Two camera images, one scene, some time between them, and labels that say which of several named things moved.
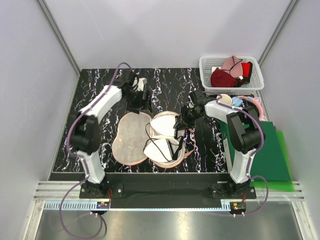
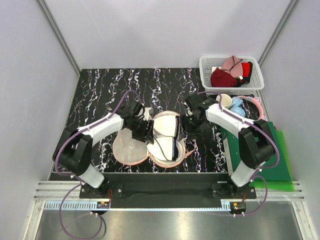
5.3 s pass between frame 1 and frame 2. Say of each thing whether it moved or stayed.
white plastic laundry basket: stayed
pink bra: stayed
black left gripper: moved
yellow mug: stayed
